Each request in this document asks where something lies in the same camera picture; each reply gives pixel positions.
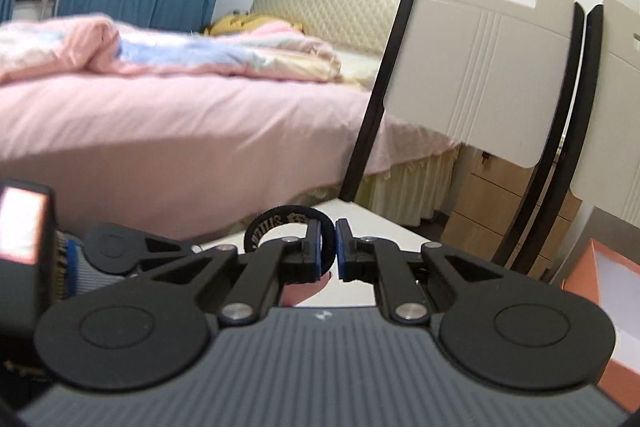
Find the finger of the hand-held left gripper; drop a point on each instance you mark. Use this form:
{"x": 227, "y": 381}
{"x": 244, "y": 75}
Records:
{"x": 185, "y": 249}

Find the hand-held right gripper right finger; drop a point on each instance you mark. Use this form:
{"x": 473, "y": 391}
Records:
{"x": 342, "y": 252}

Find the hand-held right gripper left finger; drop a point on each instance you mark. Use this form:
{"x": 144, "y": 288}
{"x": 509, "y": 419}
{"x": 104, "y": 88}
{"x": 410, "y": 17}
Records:
{"x": 314, "y": 252}

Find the black elastic band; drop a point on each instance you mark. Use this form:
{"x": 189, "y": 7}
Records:
{"x": 272, "y": 218}

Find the bed with pink sheet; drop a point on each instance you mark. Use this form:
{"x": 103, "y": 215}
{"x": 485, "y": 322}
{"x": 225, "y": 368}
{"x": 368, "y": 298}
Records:
{"x": 175, "y": 132}

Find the wooden drawer cabinet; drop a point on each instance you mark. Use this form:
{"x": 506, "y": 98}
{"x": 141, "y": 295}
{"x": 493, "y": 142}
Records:
{"x": 485, "y": 207}

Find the pink blue quilt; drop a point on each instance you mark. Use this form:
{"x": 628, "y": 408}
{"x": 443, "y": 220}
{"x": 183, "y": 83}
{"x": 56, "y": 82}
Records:
{"x": 150, "y": 52}

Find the yellow pillow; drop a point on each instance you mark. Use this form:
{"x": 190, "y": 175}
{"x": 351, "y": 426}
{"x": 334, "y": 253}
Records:
{"x": 235, "y": 24}

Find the orange cardboard box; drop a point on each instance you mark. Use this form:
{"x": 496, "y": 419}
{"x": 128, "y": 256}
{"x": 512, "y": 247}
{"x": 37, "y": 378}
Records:
{"x": 585, "y": 277}

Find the beige folding chair black frame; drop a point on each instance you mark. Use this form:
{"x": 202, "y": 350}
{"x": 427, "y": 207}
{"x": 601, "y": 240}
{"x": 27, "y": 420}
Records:
{"x": 615, "y": 107}
{"x": 480, "y": 67}

